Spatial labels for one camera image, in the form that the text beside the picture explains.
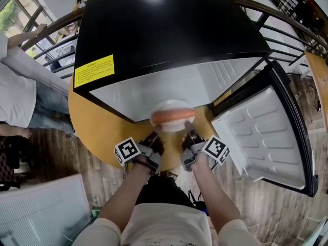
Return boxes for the orange carrot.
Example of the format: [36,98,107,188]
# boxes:
[151,109,197,125]

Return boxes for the dark checkered chair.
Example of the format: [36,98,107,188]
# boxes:
[0,134,34,192]

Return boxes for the person's right forearm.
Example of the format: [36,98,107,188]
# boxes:
[191,155,243,232]

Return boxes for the white plate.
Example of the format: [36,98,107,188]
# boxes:
[150,99,197,133]

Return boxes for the white ribbed panel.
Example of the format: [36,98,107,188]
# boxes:
[0,173,93,246]

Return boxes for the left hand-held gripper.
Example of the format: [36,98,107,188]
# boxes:
[114,124,165,173]

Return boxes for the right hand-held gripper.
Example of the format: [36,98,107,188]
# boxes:
[180,120,231,173]

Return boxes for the dark curved railing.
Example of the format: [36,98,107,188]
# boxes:
[20,0,328,79]

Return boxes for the rectangular wooden table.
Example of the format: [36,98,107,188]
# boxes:
[304,51,328,133]

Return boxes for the round wooden table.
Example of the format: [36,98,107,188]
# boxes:
[68,78,218,171]

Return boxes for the person's white t-shirt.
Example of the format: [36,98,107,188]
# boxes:
[73,202,262,246]

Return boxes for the window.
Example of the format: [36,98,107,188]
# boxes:
[0,0,52,33]

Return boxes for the white furniture frame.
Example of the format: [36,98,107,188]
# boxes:
[304,214,328,246]

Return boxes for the person's black trousers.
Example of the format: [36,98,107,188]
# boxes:
[135,174,195,207]

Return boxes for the person's left forearm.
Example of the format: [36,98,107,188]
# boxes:
[98,160,152,233]

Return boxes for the black mini fridge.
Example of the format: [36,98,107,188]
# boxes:
[73,0,320,198]

